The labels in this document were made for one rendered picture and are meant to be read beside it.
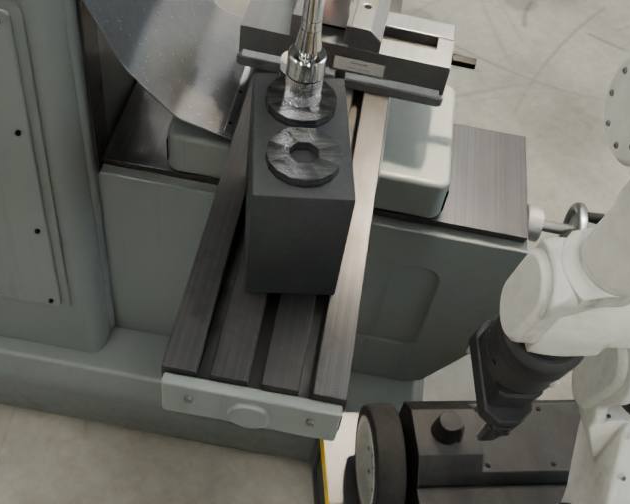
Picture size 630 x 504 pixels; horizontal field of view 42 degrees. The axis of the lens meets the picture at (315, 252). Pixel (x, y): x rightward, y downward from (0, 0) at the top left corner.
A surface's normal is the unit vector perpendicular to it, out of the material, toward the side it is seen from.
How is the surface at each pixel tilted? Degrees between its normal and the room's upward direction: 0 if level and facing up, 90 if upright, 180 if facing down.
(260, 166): 0
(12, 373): 63
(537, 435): 0
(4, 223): 88
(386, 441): 6
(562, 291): 49
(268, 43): 90
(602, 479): 90
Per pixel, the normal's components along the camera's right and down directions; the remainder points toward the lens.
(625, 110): -0.99, -0.04
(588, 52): 0.11, -0.63
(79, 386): -0.07, 0.39
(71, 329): -0.12, 0.62
